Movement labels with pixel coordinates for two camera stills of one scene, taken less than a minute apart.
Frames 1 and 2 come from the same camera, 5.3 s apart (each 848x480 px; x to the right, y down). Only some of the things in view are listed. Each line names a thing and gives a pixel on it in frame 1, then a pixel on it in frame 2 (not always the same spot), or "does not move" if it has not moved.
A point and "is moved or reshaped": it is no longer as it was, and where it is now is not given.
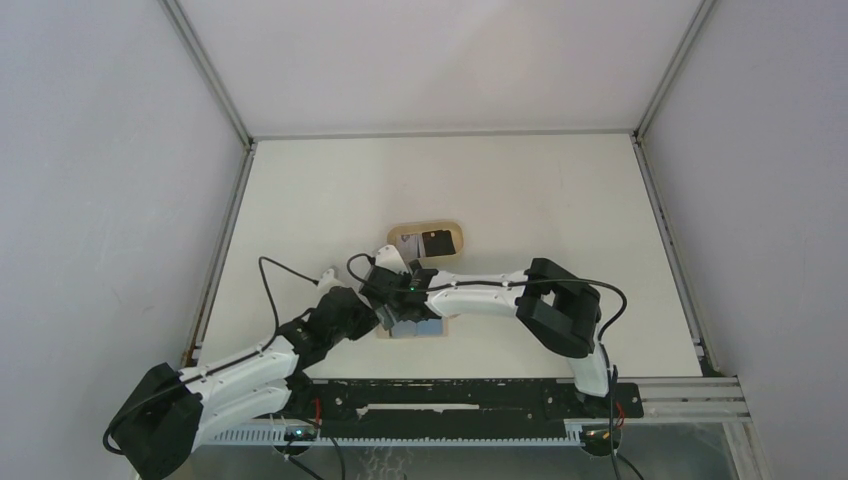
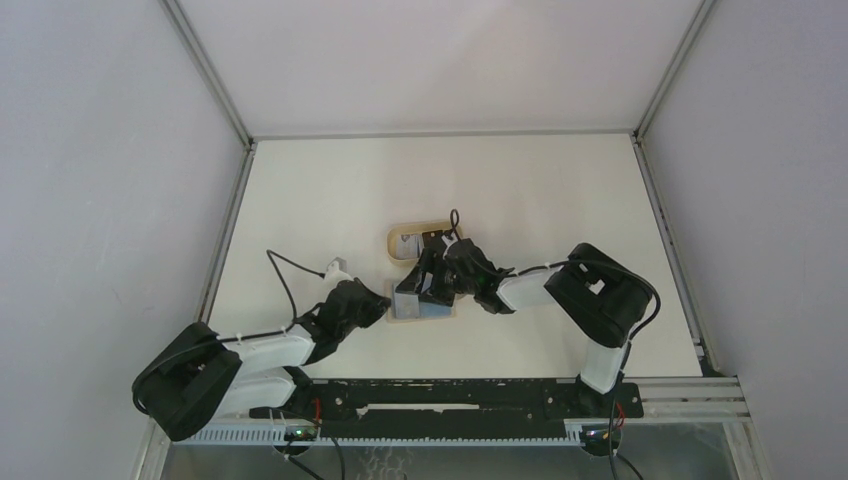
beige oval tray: [455, 229] does not move
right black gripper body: [383, 315] -> [462, 285]
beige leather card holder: [381, 332] is moved or reshaped
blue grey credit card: [430, 327] is moved or reshaped
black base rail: [462, 409] does not move
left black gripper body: [358, 324] does not move
